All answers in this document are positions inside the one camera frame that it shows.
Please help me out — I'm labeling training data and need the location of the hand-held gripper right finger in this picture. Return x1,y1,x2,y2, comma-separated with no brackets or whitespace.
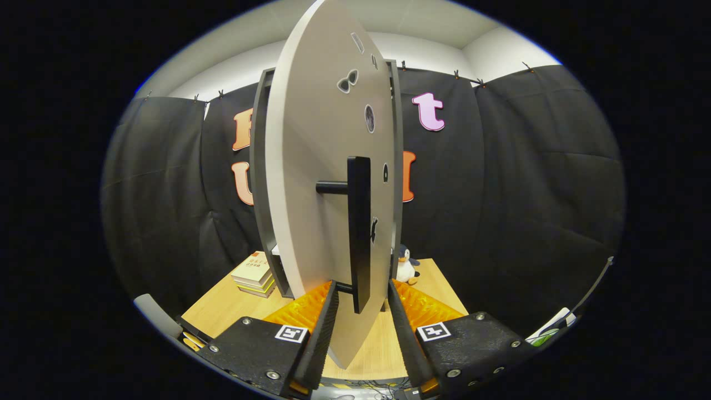
387,279,538,398

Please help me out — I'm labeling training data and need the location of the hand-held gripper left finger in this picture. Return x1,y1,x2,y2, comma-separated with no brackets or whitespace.
196,279,340,399

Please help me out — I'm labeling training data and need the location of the dark grey shoe cabinet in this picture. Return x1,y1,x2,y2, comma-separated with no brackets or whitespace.
249,58,405,301

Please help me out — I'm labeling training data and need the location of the penguin plush toy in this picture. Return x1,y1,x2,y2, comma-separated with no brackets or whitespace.
395,244,421,286

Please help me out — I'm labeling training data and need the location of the yellow edged book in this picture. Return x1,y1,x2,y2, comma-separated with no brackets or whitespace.
236,275,277,294

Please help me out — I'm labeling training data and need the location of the beige red cover book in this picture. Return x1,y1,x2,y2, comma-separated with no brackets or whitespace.
231,251,273,287

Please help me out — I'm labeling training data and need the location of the white green printed card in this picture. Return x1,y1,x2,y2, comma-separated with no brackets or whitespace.
525,307,577,347

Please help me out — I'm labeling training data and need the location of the black backdrop cloth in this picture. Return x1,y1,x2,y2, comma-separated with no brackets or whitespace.
100,64,627,339

